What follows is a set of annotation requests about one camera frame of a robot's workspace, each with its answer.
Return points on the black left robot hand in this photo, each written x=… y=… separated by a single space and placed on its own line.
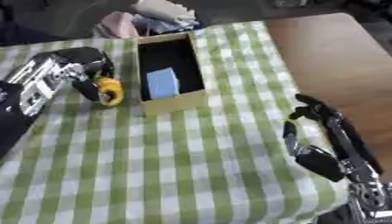
x=84 y=58

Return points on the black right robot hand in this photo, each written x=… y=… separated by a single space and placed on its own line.
x=319 y=157

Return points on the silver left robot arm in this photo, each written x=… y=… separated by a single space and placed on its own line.
x=38 y=81

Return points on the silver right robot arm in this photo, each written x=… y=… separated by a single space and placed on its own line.
x=365 y=204

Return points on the tan cardboard box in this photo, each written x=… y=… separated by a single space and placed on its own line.
x=171 y=73

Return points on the pink bag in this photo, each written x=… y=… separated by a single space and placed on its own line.
x=118 y=25

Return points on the blue block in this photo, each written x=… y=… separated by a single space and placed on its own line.
x=163 y=82

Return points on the pile of grey cloth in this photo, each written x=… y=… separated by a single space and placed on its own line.
x=166 y=16

